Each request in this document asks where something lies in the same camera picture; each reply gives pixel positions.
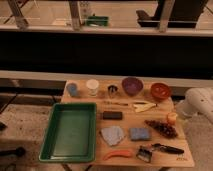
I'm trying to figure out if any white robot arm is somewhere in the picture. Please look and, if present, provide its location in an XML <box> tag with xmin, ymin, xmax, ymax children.
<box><xmin>176</xmin><ymin>87</ymin><xmax>213</xmax><ymax>124</ymax></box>

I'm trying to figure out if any small metal cup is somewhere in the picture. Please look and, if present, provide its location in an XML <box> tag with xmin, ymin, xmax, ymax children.
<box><xmin>108</xmin><ymin>85</ymin><xmax>118</xmax><ymax>98</ymax></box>

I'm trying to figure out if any white paper cup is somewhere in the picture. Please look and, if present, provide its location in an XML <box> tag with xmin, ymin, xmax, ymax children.
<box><xmin>86</xmin><ymin>79</ymin><xmax>99</xmax><ymax>96</ymax></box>

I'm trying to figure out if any blue plastic cup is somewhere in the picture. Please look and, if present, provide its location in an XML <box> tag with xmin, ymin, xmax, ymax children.
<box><xmin>66</xmin><ymin>83</ymin><xmax>78</xmax><ymax>97</ymax></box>

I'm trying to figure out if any bunch of dark grapes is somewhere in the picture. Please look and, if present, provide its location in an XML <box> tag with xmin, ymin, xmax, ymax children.
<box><xmin>145</xmin><ymin>120</ymin><xmax>178</xmax><ymax>138</ymax></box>

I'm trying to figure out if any orange bowl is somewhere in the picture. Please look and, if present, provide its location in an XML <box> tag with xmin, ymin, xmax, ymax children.
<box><xmin>150</xmin><ymin>83</ymin><xmax>171</xmax><ymax>101</ymax></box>

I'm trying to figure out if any blue sponge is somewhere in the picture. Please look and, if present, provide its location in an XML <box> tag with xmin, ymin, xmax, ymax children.
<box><xmin>130</xmin><ymin>128</ymin><xmax>151</xmax><ymax>141</ymax></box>

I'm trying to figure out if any metal peeler tool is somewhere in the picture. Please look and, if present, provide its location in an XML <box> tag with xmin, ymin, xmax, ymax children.
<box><xmin>136</xmin><ymin>146</ymin><xmax>152</xmax><ymax>163</ymax></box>

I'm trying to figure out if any purple bowl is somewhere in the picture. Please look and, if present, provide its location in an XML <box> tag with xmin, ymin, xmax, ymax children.
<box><xmin>122</xmin><ymin>77</ymin><xmax>143</xmax><ymax>96</ymax></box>

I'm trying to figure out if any orange chili pepper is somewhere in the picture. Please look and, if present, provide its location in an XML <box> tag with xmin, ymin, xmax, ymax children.
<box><xmin>103</xmin><ymin>150</ymin><xmax>133</xmax><ymax>160</ymax></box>

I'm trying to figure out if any light blue cloth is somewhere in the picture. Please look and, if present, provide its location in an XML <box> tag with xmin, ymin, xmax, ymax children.
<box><xmin>100</xmin><ymin>126</ymin><xmax>125</xmax><ymax>146</ymax></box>

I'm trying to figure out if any black rectangular block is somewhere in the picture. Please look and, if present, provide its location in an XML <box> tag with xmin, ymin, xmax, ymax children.
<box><xmin>102</xmin><ymin>111</ymin><xmax>123</xmax><ymax>120</ymax></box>

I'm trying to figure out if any wooden stick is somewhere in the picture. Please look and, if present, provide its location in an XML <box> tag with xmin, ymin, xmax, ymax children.
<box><xmin>103</xmin><ymin>101</ymin><xmax>128</xmax><ymax>106</ymax></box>

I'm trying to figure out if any green plastic tray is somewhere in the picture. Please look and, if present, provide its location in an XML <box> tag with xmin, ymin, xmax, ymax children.
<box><xmin>39</xmin><ymin>102</ymin><xmax>97</xmax><ymax>163</ymax></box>

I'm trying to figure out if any green box in background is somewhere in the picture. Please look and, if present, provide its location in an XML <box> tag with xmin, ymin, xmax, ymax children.
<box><xmin>86</xmin><ymin>15</ymin><xmax>109</xmax><ymax>26</ymax></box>

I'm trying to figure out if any black handled tool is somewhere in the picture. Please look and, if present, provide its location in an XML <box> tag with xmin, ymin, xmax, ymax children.
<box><xmin>151</xmin><ymin>143</ymin><xmax>184</xmax><ymax>154</ymax></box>

